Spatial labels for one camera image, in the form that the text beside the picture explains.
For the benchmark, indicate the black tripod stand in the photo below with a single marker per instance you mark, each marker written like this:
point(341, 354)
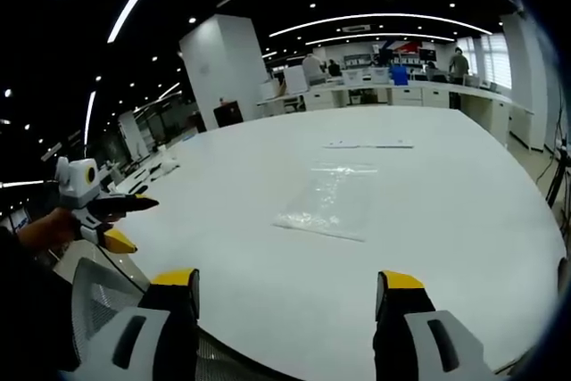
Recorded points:
point(556, 178)

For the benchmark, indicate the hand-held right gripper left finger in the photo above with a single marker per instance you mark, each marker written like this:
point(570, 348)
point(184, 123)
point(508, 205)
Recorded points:
point(147, 336)

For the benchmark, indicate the person's black sleeve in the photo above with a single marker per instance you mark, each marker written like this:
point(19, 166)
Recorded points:
point(31, 305)

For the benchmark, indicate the blue storage box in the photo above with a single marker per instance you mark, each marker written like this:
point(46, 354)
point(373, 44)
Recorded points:
point(398, 74)

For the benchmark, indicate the white storage box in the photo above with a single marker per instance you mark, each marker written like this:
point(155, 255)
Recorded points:
point(362, 75)

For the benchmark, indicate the dark red cabinet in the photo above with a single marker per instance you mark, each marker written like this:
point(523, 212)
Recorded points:
point(228, 114)

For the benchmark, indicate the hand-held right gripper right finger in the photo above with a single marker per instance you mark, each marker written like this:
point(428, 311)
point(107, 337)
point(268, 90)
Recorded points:
point(419, 332)

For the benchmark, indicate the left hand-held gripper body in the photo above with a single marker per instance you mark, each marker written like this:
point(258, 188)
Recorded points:
point(80, 191)

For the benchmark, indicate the person's left hand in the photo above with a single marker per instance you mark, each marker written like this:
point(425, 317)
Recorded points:
point(49, 229)

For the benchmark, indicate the flat white paper sheets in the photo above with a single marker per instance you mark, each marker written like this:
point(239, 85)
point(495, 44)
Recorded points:
point(368, 144)

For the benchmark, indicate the clear resealable plastic bag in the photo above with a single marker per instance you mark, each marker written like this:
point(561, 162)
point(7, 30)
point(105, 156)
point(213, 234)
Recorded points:
point(330, 200)

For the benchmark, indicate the grey mesh office chair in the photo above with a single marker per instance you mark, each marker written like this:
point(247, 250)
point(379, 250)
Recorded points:
point(107, 305)

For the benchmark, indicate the white square pillar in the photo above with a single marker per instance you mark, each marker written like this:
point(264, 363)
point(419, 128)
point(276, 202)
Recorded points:
point(220, 71)

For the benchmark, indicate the long white counter cabinets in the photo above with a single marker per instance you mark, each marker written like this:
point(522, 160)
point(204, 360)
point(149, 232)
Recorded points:
point(401, 97)

